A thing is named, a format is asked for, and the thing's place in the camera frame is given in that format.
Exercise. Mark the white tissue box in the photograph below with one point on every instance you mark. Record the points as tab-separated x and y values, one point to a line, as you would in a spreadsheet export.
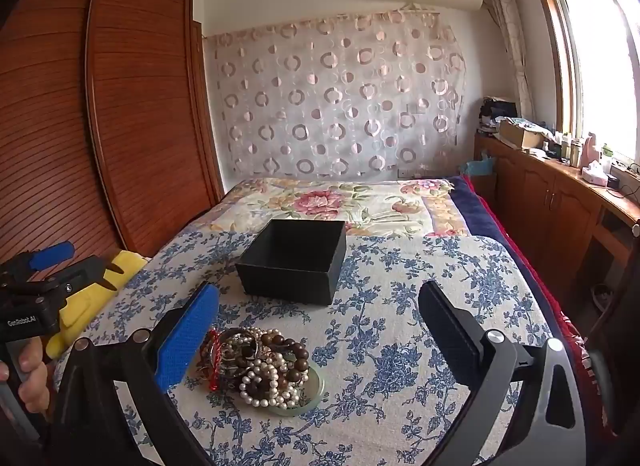
595	174

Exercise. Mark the pink bottle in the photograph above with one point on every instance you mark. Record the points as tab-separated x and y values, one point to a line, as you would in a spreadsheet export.
589	146

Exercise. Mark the window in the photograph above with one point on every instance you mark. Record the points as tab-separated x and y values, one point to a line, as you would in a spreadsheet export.
595	60

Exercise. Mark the black box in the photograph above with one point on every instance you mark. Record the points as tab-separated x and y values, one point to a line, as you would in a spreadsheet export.
295	261

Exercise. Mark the circle-patterned sheer curtain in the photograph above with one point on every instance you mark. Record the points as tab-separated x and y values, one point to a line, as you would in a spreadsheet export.
340	95

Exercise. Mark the person's left hand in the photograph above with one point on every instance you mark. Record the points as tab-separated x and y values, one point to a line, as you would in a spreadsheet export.
30	376

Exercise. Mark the black bag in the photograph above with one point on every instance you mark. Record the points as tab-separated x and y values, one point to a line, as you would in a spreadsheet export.
495	113

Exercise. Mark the cardboard box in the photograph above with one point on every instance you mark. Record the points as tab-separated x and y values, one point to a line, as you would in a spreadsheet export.
517	134

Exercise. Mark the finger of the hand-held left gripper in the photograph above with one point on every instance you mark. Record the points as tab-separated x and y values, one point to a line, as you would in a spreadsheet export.
50	255
92	271

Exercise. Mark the pink floral bedsheet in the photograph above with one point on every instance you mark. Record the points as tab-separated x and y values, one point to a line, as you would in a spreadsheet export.
320	203

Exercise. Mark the blue floral blanket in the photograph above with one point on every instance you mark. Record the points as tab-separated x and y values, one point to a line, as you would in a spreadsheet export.
400	346

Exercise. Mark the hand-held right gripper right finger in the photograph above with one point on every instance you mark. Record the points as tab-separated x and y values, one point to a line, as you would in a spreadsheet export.
450	341

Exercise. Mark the dark blue blanket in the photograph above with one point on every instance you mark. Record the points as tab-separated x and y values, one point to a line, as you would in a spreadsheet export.
480	206

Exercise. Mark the teal plastic bag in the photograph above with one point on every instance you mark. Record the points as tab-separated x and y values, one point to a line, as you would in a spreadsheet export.
480	165

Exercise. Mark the white patterned window curtain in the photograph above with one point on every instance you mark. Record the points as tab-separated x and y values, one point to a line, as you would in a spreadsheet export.
510	30

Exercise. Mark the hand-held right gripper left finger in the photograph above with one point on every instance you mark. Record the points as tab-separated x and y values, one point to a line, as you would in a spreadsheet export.
187	341

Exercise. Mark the wooden cabinet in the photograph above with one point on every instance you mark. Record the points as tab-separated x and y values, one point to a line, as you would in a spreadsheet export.
550	206

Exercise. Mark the brown wooden wardrobe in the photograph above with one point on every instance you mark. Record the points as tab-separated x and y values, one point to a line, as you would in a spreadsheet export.
100	120

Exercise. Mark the red blanket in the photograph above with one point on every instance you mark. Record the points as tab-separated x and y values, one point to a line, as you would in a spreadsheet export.
565	336

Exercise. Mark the green jade bangle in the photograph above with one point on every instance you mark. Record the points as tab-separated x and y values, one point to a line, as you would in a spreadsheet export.
314	390

